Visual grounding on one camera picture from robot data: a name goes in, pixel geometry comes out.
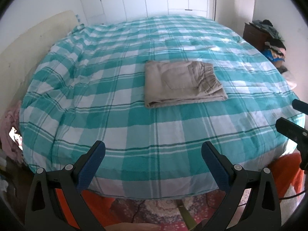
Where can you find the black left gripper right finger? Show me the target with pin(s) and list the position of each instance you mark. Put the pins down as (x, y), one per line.
(262, 210)

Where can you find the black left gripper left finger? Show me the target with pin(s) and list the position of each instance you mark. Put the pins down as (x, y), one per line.
(43, 210)

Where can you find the beige khaki pants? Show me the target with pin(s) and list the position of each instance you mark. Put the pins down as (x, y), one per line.
(178, 83)

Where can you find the orange red garment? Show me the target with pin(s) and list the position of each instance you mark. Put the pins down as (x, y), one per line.
(286, 172)

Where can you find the pink clothes pile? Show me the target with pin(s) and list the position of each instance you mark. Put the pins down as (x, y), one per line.
(11, 139)

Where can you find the dark clothes pile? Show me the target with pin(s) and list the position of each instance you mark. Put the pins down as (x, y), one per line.
(274, 48)

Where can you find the patterned floral floor rug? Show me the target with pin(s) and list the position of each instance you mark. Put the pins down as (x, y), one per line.
(165, 212)

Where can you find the dark brown wooden cabinet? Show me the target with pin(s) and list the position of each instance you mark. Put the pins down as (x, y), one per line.
(255, 36)

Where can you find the teal white plaid bedsheet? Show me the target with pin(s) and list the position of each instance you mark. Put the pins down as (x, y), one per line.
(90, 87)

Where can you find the cream wooden headboard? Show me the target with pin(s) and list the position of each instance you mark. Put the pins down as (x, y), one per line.
(21, 58)

